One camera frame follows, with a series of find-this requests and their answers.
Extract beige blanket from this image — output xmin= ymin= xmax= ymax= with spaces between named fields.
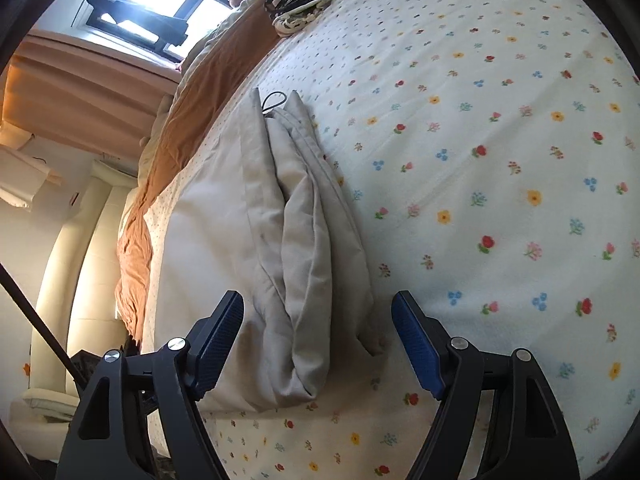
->
xmin=137 ymin=0 xmax=281 ymax=181

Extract white padded headboard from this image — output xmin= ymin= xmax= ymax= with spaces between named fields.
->
xmin=10 ymin=157 xmax=146 ymax=426

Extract beige garment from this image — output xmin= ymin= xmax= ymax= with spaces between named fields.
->
xmin=150 ymin=87 xmax=376 ymax=416

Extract rust orange duvet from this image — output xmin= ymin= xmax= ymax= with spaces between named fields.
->
xmin=114 ymin=7 xmax=281 ymax=351

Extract pink curtain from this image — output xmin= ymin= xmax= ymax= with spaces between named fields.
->
xmin=5 ymin=30 xmax=181 ymax=161

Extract hanging dark clothes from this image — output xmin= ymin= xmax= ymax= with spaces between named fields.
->
xmin=87 ymin=0 xmax=188 ymax=56

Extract white floral bed sheet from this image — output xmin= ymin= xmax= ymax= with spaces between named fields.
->
xmin=135 ymin=0 xmax=640 ymax=480

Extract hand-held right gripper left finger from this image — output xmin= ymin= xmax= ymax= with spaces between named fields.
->
xmin=55 ymin=289 xmax=246 ymax=480

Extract black cable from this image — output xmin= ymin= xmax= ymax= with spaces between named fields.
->
xmin=0 ymin=262 xmax=88 ymax=391

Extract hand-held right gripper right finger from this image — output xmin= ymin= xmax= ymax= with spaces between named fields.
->
xmin=391 ymin=290 xmax=583 ymax=480

